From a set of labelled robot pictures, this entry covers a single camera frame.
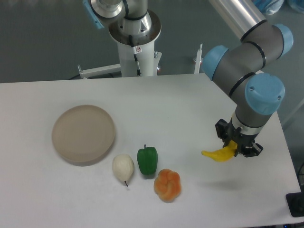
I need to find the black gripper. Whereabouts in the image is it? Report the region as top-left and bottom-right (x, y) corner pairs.
(215, 113), (263, 158)

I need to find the yellow toy banana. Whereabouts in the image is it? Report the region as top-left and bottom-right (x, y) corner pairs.
(201, 141), (238, 162)

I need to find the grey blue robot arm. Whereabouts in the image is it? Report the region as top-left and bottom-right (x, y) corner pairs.
(84, 0), (293, 162)

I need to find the beige round plate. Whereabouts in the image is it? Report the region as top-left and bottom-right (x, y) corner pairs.
(52, 105), (115, 166)

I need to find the black device at edge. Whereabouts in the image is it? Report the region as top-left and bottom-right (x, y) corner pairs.
(285, 192), (304, 218)

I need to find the orange knotted bread roll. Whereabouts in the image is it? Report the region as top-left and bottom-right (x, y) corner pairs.
(154, 169), (181, 202)

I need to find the green toy bell pepper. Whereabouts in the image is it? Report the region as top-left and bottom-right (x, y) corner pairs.
(137, 144), (158, 176)

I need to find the white toy pear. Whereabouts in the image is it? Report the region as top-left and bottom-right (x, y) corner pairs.
(112, 154), (134, 187)

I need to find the blue plastic bag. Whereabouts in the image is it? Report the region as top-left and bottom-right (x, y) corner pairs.
(252, 0), (284, 15)

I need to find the white right table bracket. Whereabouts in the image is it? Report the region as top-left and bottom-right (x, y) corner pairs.
(194, 43), (203, 74)

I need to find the white table bracket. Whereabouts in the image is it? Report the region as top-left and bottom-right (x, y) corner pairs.
(194, 43), (203, 74)
(77, 64), (121, 79)

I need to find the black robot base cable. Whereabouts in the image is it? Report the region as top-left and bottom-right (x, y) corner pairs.
(128, 35), (143, 77)

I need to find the white left table bracket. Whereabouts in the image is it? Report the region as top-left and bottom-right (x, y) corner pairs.
(77, 64), (121, 79)

